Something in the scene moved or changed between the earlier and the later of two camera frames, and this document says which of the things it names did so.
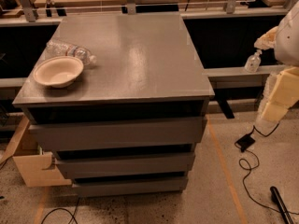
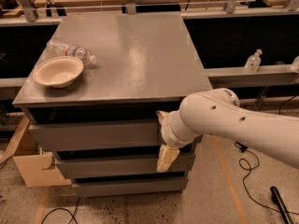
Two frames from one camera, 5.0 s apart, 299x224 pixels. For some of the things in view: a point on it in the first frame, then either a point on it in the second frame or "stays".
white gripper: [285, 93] -> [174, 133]
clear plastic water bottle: [55, 49] stays
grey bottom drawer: [140, 184] stays
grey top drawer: [157, 132] stays
